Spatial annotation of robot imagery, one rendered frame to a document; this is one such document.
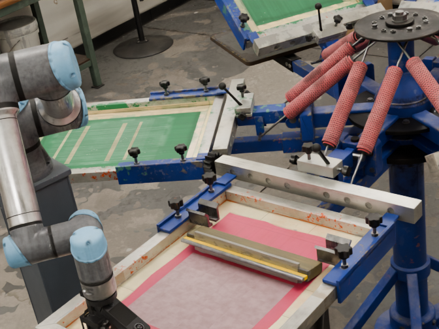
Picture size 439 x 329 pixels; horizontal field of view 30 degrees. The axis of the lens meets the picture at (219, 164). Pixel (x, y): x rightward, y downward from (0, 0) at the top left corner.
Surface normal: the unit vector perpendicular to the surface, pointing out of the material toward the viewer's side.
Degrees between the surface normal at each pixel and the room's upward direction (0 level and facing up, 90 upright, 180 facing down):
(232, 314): 1
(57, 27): 90
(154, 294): 1
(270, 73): 0
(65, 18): 90
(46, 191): 90
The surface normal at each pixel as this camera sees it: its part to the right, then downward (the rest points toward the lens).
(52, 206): 0.64, 0.29
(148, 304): -0.14, -0.87
